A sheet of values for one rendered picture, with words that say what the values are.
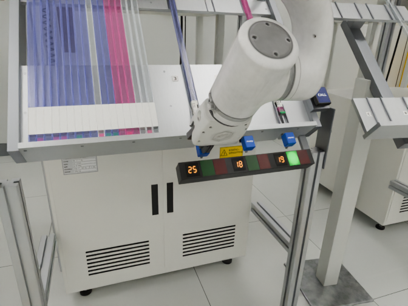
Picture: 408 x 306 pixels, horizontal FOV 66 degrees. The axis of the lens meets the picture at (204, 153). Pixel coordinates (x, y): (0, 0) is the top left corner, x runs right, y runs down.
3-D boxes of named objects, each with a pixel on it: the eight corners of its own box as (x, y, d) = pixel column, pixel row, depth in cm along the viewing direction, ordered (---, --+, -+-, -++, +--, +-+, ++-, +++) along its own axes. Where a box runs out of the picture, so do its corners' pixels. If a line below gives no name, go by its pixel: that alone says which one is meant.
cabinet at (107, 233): (245, 267, 133) (258, 128, 110) (68, 308, 111) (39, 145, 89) (198, 195, 190) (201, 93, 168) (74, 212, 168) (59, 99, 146)
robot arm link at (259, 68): (258, 75, 54) (207, 73, 51) (298, 16, 42) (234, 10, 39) (269, 118, 51) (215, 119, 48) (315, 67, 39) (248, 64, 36)
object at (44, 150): (302, 137, 84) (317, 125, 77) (27, 163, 63) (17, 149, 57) (300, 133, 84) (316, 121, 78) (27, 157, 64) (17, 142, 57)
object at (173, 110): (306, 129, 82) (312, 123, 79) (23, 152, 62) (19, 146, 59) (285, 69, 89) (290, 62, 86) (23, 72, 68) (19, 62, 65)
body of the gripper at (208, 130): (207, 124, 50) (192, 152, 60) (264, 121, 53) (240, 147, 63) (198, 85, 52) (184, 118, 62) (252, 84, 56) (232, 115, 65)
